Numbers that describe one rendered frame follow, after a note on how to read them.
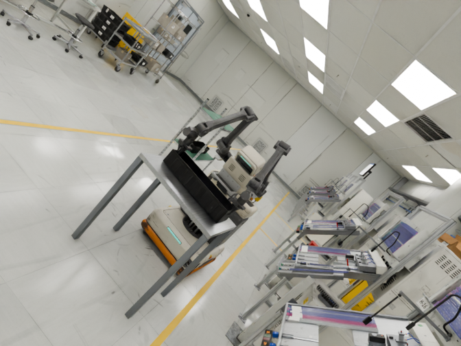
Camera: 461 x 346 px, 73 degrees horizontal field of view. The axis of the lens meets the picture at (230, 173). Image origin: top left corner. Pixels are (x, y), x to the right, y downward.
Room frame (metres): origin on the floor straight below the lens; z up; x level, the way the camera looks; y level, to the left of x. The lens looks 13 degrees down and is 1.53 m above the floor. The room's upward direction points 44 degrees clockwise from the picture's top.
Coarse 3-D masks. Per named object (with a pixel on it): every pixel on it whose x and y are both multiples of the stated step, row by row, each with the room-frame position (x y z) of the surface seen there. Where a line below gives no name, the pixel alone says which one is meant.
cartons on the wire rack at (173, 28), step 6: (162, 18) 7.45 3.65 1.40; (168, 18) 7.42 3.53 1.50; (162, 24) 7.43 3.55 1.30; (168, 24) 7.41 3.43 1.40; (174, 24) 7.58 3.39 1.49; (168, 30) 7.54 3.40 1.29; (174, 30) 7.72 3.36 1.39; (180, 30) 8.00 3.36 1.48; (180, 36) 8.13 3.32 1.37; (150, 42) 7.33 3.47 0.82; (156, 42) 7.50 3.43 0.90; (156, 48) 7.70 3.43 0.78; (162, 48) 7.81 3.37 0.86; (150, 60) 7.95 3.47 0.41; (150, 66) 7.94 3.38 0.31; (156, 66) 8.07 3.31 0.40; (162, 66) 8.33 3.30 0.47; (156, 72) 8.28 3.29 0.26
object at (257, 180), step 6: (276, 144) 2.17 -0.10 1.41; (276, 150) 2.13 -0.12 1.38; (282, 150) 2.14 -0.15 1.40; (288, 150) 2.17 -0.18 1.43; (276, 156) 2.10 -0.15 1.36; (270, 162) 2.06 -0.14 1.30; (264, 168) 2.02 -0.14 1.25; (270, 168) 2.04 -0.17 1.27; (258, 174) 1.98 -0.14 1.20; (264, 174) 1.99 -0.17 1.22; (252, 180) 1.94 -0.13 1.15; (258, 180) 1.97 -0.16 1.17; (252, 186) 1.93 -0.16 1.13; (258, 186) 1.93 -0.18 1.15
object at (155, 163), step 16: (144, 160) 1.86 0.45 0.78; (160, 160) 2.01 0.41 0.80; (128, 176) 1.87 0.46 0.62; (160, 176) 1.81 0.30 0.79; (112, 192) 1.87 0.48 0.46; (144, 192) 2.27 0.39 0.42; (176, 192) 1.79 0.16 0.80; (96, 208) 1.87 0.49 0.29; (192, 208) 1.78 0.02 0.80; (80, 224) 1.87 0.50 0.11; (208, 224) 1.77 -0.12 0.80; (224, 224) 1.96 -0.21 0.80
